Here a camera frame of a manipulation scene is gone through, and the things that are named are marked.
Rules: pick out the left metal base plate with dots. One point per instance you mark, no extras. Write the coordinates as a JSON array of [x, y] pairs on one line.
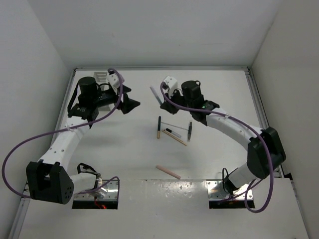
[[107, 193]]

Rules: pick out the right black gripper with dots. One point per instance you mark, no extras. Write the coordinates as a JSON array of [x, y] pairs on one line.
[[170, 107]]

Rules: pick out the metal base plate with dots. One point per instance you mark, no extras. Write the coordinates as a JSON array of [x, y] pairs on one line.
[[216, 192], [107, 193]]

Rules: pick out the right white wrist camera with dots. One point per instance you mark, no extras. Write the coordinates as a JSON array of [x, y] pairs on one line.
[[170, 84]]

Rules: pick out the pink makeup stick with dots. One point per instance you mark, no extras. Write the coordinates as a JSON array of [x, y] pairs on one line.
[[165, 170]]

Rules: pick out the gold makeup pencil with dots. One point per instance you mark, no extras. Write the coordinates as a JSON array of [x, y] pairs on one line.
[[174, 137]]

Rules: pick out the thin clear silver stick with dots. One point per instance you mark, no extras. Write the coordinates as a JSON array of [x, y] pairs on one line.
[[175, 126]]

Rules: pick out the white capped makeup pencil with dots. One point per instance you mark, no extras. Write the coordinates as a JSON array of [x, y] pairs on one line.
[[155, 95]]

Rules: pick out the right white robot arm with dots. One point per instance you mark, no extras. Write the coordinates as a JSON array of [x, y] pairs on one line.
[[264, 148]]

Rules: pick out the white slotted organizer box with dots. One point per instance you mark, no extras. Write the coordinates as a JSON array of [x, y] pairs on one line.
[[101, 79]]

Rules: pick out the black white eyeliner pen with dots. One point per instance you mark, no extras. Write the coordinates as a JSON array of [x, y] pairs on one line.
[[173, 133]]

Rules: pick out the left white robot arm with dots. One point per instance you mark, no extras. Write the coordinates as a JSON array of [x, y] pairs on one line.
[[47, 178]]

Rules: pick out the black double ended concealer stick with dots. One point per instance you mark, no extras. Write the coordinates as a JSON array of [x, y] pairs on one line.
[[189, 132]]

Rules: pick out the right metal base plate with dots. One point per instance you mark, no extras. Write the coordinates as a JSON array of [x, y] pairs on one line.
[[216, 192]]

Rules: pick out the dark green gold mascara tube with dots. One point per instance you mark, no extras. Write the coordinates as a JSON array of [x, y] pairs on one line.
[[159, 127]]

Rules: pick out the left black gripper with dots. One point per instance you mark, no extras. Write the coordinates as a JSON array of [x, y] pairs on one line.
[[127, 104]]

